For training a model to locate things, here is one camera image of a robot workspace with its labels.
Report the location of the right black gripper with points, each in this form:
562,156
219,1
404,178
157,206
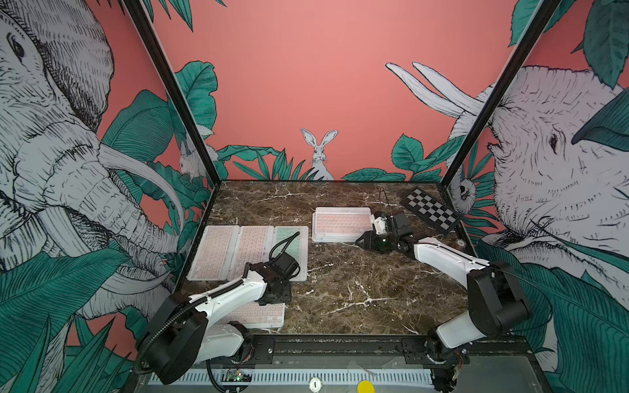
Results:
370,241

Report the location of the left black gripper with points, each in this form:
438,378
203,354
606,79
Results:
287,297

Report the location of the green keyboard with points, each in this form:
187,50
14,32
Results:
298,249
336,238

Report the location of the pink keyboard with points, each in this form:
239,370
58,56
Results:
341,221
214,253
253,316
252,246

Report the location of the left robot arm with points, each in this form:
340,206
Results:
186,329

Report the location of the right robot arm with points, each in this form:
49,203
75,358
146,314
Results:
496,301

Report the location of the checkerboard calibration plate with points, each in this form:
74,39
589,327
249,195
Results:
434,213

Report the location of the white vented strip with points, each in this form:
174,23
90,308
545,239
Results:
330,376

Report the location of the yellow round button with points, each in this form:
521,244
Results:
365,387

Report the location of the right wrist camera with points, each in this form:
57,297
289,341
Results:
380,225

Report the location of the black mounting rail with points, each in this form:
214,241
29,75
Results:
263,349

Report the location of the black frame post right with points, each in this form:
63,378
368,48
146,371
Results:
534,30

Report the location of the black frame post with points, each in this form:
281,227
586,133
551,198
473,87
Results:
534,30
139,16

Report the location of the black frame post left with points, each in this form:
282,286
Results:
139,16

